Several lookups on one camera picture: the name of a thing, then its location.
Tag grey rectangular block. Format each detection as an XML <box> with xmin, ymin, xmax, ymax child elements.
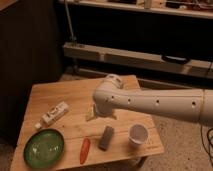
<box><xmin>98</xmin><ymin>126</ymin><xmax>114</xmax><ymax>151</ymax></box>

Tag long white wooden bench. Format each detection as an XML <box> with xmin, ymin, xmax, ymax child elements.
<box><xmin>63</xmin><ymin>42</ymin><xmax>213</xmax><ymax>79</ymax></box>

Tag white paper cup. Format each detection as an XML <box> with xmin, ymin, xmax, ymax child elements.
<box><xmin>129</xmin><ymin>124</ymin><xmax>148</xmax><ymax>148</ymax></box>

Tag upper shelf with items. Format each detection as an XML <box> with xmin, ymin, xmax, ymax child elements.
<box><xmin>59</xmin><ymin>0</ymin><xmax>213</xmax><ymax>19</ymax></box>

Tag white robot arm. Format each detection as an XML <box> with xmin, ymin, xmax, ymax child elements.
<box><xmin>86</xmin><ymin>74</ymin><xmax>213</xmax><ymax>127</ymax></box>

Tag orange carrot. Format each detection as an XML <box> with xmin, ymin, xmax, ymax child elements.
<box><xmin>80</xmin><ymin>138</ymin><xmax>91</xmax><ymax>164</ymax></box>

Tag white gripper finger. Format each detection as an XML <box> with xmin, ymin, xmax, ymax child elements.
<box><xmin>86</xmin><ymin>107</ymin><xmax>96</xmax><ymax>121</ymax></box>

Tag black cables on floor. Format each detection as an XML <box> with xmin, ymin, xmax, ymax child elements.
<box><xmin>199</xmin><ymin>124</ymin><xmax>213</xmax><ymax>158</ymax></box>

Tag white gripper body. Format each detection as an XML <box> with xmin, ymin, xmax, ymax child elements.
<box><xmin>94</xmin><ymin>104</ymin><xmax>115</xmax><ymax>118</ymax></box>

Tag white plastic bottle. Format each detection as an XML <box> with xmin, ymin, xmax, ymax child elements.
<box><xmin>35</xmin><ymin>101</ymin><xmax>69</xmax><ymax>130</ymax></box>

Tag green ceramic bowl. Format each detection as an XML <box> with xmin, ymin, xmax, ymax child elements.
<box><xmin>23</xmin><ymin>129</ymin><xmax>65</xmax><ymax>169</ymax></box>

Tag wooden table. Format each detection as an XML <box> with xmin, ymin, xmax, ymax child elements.
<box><xmin>10</xmin><ymin>79</ymin><xmax>164</xmax><ymax>171</ymax></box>

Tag metal pole stand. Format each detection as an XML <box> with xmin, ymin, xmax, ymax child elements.
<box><xmin>64</xmin><ymin>0</ymin><xmax>77</xmax><ymax>46</ymax></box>

